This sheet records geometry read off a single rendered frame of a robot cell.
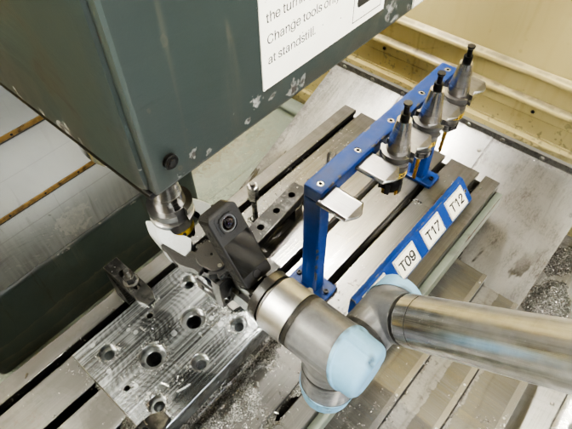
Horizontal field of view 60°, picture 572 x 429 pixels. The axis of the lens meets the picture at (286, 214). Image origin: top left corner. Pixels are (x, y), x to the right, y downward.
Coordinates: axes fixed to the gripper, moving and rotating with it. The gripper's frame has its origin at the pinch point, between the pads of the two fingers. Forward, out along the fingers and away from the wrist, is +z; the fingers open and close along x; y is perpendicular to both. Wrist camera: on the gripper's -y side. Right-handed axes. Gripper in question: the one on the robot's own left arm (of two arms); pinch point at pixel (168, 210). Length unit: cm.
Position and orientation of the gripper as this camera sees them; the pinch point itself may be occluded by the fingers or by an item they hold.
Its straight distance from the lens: 72.4
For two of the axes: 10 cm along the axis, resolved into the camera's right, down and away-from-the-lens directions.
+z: -7.6, -5.0, 4.2
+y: 0.1, 6.3, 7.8
